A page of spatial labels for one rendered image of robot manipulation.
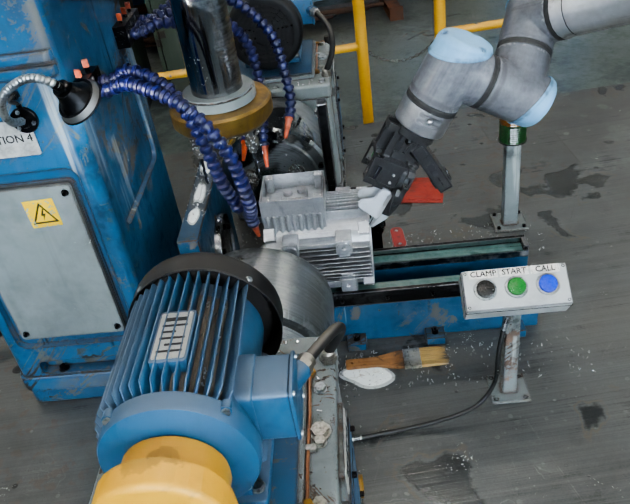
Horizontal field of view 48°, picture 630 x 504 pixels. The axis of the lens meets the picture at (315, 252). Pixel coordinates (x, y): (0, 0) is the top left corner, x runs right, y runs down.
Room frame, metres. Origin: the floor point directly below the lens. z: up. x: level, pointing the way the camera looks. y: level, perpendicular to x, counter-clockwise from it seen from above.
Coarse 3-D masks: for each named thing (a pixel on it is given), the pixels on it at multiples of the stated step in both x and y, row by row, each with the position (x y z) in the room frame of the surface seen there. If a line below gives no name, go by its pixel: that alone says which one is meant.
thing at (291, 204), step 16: (272, 176) 1.20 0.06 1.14; (288, 176) 1.20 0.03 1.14; (304, 176) 1.20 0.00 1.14; (320, 176) 1.18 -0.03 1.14; (272, 192) 1.19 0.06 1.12; (288, 192) 1.15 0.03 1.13; (304, 192) 1.15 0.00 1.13; (320, 192) 1.16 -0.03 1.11; (272, 208) 1.11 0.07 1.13; (288, 208) 1.10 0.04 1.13; (304, 208) 1.10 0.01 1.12; (320, 208) 1.10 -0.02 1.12; (272, 224) 1.11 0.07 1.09; (288, 224) 1.10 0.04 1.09; (304, 224) 1.10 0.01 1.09; (320, 224) 1.10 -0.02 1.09
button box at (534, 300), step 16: (464, 272) 0.89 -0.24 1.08; (480, 272) 0.89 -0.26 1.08; (496, 272) 0.88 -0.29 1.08; (512, 272) 0.88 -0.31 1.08; (528, 272) 0.87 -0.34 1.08; (544, 272) 0.87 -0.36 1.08; (560, 272) 0.87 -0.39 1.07; (464, 288) 0.87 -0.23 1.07; (496, 288) 0.86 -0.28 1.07; (528, 288) 0.85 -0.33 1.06; (560, 288) 0.84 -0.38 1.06; (464, 304) 0.86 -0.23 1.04; (480, 304) 0.85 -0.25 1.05; (496, 304) 0.84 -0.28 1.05; (512, 304) 0.84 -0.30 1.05; (528, 304) 0.83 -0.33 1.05; (544, 304) 0.83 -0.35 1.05; (560, 304) 0.83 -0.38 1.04
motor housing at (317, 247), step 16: (336, 192) 1.17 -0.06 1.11; (352, 192) 1.16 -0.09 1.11; (336, 208) 1.12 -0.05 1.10; (352, 208) 1.11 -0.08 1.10; (336, 224) 1.10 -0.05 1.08; (352, 224) 1.09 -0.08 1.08; (304, 240) 1.08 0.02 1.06; (320, 240) 1.08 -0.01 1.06; (352, 240) 1.07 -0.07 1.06; (368, 240) 1.07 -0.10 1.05; (304, 256) 1.06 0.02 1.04; (320, 256) 1.07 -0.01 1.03; (336, 256) 1.06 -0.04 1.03; (352, 256) 1.05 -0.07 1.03; (368, 256) 1.05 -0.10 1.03; (320, 272) 1.06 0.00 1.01; (336, 272) 1.06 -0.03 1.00; (352, 272) 1.05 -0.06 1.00; (368, 272) 1.05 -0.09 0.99
